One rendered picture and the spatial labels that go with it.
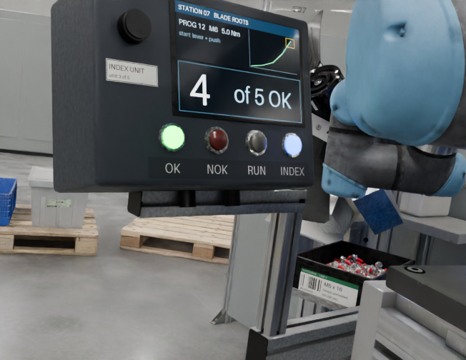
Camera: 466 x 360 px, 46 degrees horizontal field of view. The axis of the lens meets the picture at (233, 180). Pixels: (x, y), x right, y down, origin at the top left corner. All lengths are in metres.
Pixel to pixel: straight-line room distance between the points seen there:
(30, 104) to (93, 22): 7.77
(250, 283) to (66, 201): 1.60
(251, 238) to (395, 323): 2.20
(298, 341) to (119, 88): 0.44
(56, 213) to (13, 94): 4.57
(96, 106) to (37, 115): 7.78
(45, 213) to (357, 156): 3.18
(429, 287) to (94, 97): 0.31
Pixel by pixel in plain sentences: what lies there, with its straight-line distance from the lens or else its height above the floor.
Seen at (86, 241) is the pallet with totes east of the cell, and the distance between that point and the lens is 3.82.
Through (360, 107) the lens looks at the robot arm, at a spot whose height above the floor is 1.16.
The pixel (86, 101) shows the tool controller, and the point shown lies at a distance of 0.50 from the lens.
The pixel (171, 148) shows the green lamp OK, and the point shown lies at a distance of 0.50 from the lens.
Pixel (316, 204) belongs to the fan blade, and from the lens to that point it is 1.20.
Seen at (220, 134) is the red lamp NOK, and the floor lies 1.12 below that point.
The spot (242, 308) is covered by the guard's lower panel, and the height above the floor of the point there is 0.13.
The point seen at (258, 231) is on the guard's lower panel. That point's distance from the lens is 2.68.
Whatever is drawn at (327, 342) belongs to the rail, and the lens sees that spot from 0.82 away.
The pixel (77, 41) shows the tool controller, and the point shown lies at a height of 1.19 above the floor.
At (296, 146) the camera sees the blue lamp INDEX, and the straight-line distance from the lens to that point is 0.59.
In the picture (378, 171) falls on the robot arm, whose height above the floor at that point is 1.07.
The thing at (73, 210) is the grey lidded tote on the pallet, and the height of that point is 0.28.
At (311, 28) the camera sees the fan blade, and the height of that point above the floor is 1.38.
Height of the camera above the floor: 1.16
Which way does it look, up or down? 8 degrees down
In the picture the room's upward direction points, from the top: 7 degrees clockwise
